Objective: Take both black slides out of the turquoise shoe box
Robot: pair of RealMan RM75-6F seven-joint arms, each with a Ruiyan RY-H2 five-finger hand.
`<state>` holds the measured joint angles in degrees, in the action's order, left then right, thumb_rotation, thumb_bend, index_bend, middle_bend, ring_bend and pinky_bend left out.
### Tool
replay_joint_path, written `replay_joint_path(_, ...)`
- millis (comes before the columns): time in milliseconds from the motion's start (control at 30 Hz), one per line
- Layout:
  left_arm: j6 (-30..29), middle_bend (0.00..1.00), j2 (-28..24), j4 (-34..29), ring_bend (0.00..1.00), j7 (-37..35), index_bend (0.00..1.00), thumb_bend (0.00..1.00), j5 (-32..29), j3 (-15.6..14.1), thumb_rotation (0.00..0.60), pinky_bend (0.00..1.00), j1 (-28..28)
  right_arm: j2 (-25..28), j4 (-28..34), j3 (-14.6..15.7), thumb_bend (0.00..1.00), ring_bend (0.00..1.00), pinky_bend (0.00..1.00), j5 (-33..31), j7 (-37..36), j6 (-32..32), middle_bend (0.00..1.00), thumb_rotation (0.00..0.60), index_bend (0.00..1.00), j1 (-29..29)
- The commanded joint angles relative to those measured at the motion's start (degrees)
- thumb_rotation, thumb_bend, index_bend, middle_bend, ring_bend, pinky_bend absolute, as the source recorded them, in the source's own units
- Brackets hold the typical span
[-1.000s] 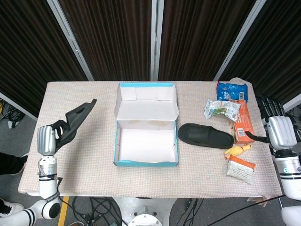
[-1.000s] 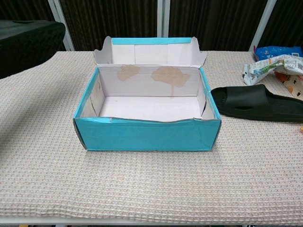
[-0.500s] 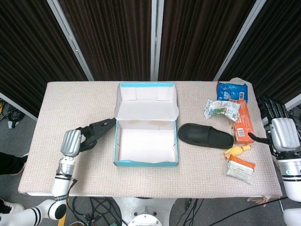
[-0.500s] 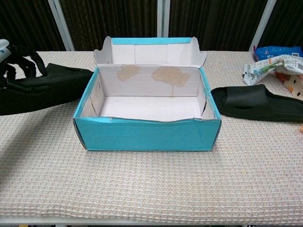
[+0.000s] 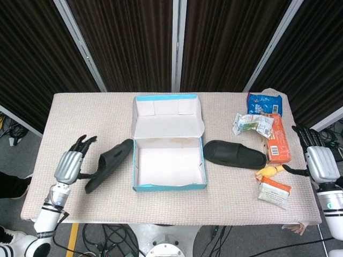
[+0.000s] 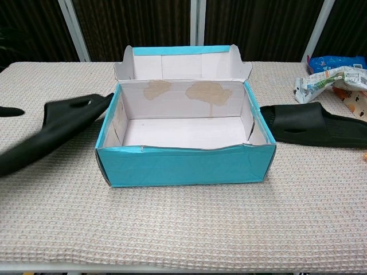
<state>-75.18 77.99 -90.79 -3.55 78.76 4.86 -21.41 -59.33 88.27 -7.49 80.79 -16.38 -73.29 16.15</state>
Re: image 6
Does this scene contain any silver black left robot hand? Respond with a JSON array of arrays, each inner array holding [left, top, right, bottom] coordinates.
[[0, 105, 25, 118]]

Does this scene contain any black rubber slipper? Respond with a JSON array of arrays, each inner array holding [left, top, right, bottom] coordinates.
[[259, 101, 367, 149], [0, 92, 115, 178]]

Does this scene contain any light blue shoe box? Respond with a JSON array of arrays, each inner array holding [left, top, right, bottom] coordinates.
[[95, 44, 278, 188]]

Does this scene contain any beige woven tablecloth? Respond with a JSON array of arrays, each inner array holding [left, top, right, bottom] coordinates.
[[0, 61, 367, 274]]

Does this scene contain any white green snack bag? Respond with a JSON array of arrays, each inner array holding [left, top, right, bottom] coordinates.
[[292, 65, 367, 104]]

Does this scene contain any orange printed package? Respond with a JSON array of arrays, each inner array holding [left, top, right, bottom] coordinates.
[[331, 85, 367, 121]]

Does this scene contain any white metal frame post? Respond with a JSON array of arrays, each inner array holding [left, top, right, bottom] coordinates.
[[189, 0, 207, 47], [57, 0, 92, 62], [300, 0, 336, 62]]

